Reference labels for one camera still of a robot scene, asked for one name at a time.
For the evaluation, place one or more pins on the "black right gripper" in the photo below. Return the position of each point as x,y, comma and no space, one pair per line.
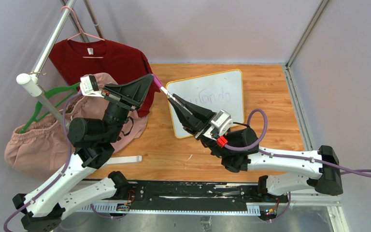
196,119

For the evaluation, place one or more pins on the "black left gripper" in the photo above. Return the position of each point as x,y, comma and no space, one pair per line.
131,96

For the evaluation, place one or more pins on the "purple marker cap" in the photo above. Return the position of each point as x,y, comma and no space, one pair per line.
157,81

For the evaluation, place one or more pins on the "white purple whiteboard marker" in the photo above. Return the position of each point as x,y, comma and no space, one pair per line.
167,93

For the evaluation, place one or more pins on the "yellow-framed whiteboard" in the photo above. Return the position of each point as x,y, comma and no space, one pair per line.
217,91

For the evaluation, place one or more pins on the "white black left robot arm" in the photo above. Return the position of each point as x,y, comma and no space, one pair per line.
90,147

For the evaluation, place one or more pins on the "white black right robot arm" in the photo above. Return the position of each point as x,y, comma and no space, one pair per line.
239,150

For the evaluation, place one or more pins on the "red t-shirt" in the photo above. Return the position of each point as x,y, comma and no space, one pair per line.
75,59

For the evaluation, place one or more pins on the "pink clothes hanger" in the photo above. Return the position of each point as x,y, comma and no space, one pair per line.
81,32

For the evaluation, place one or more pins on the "green clothes hanger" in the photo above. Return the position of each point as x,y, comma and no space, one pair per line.
41,107

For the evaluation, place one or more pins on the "pink shorts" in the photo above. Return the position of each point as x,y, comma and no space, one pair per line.
43,149

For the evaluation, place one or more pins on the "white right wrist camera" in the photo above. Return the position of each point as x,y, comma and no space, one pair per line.
220,123

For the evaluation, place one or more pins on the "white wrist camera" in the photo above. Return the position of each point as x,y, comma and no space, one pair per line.
220,123
89,86

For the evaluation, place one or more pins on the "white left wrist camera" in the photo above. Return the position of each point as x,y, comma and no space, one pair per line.
89,86

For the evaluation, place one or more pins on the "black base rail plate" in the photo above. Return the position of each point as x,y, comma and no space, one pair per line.
195,196

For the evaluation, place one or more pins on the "grey aluminium frame post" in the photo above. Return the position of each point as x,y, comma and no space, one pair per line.
307,32

